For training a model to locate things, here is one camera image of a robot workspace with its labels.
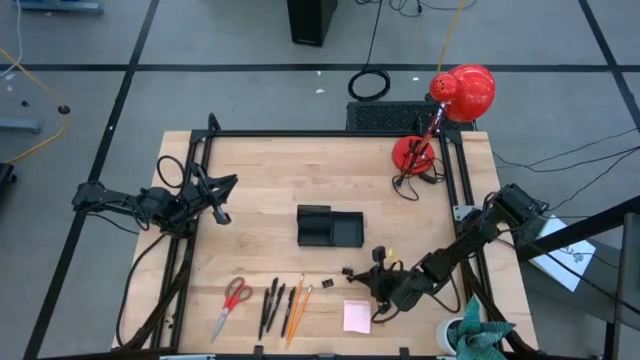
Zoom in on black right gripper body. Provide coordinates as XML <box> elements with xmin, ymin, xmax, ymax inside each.
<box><xmin>369</xmin><ymin>245</ymin><xmax>406</xmax><ymax>321</ymax></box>

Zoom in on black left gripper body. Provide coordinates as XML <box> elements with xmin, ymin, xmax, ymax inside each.
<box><xmin>188</xmin><ymin>162</ymin><xmax>233</xmax><ymax>225</ymax></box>

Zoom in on pink sticky note pad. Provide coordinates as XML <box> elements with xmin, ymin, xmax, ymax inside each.
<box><xmin>342</xmin><ymin>298</ymin><xmax>373</xmax><ymax>335</ymax></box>

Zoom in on black mesh desk organizer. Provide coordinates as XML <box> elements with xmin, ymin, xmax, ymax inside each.
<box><xmin>296</xmin><ymin>203</ymin><xmax>366</xmax><ymax>249</ymax></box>

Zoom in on red-handled scissors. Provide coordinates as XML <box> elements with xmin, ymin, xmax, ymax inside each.
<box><xmin>209</xmin><ymin>275</ymin><xmax>254</xmax><ymax>345</ymax></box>

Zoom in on white cup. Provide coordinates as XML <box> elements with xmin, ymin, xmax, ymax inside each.
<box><xmin>435</xmin><ymin>315</ymin><xmax>466</xmax><ymax>357</ymax></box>

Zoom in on black perforated crate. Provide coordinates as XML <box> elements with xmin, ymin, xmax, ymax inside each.
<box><xmin>345</xmin><ymin>99</ymin><xmax>477</xmax><ymax>134</ymax></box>

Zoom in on black computer tower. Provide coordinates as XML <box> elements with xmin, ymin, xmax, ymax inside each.
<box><xmin>285</xmin><ymin>0</ymin><xmax>339</xmax><ymax>48</ymax></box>

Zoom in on white paper sheet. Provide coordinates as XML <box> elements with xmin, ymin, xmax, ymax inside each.
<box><xmin>528</xmin><ymin>214</ymin><xmax>598</xmax><ymax>293</ymax></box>

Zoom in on grey desk foot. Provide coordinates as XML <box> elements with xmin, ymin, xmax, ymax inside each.
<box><xmin>0</xmin><ymin>116</ymin><xmax>43</xmax><ymax>136</ymax></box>

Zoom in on black stand beam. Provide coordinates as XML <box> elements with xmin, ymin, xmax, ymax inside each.
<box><xmin>514</xmin><ymin>194</ymin><xmax>640</xmax><ymax>360</ymax></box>

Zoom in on black caster base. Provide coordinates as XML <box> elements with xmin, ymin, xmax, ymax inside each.
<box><xmin>0</xmin><ymin>162</ymin><xmax>18</xmax><ymax>199</ymax></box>

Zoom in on red desk lamp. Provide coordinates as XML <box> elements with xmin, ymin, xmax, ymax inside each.
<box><xmin>391</xmin><ymin>62</ymin><xmax>498</xmax><ymax>177</ymax></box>

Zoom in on blue-grey desk foot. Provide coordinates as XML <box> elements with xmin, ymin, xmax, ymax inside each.
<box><xmin>18</xmin><ymin>0</ymin><xmax>105</xmax><ymax>16</ymax></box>

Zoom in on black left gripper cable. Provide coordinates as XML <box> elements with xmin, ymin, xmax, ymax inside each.
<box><xmin>156</xmin><ymin>154</ymin><xmax>188</xmax><ymax>190</ymax></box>

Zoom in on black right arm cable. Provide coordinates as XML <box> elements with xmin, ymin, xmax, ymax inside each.
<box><xmin>429</xmin><ymin>273</ymin><xmax>463</xmax><ymax>316</ymax></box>

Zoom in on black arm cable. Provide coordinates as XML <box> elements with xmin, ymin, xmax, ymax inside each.
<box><xmin>429</xmin><ymin>273</ymin><xmax>463</xmax><ymax>316</ymax></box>
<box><xmin>114</xmin><ymin>232</ymin><xmax>169</xmax><ymax>350</ymax></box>

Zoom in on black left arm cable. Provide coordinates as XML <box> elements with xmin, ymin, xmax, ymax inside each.
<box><xmin>114</xmin><ymin>232</ymin><xmax>169</xmax><ymax>350</ymax></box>

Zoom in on black lamp power cable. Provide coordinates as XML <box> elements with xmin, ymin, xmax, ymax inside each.
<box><xmin>391</xmin><ymin>157</ymin><xmax>447</xmax><ymax>203</ymax></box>

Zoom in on yellow hanging cable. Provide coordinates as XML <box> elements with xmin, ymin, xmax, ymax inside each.
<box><xmin>0</xmin><ymin>47</ymin><xmax>71</xmax><ymax>165</ymax></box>
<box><xmin>436</xmin><ymin>0</ymin><xmax>469</xmax><ymax>74</ymax></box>

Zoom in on coiled black cable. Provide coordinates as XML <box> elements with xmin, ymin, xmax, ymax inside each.
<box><xmin>346</xmin><ymin>0</ymin><xmax>393</xmax><ymax>103</ymax></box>

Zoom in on black floor cable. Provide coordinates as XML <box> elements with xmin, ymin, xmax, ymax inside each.
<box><xmin>492</xmin><ymin>127</ymin><xmax>640</xmax><ymax>169</ymax></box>

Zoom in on white cable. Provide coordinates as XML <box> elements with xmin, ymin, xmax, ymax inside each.
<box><xmin>0</xmin><ymin>0</ymin><xmax>24</xmax><ymax>80</ymax></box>

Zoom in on black cable bundle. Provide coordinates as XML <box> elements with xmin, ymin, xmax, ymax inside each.
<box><xmin>354</xmin><ymin>0</ymin><xmax>479</xmax><ymax>19</ymax></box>

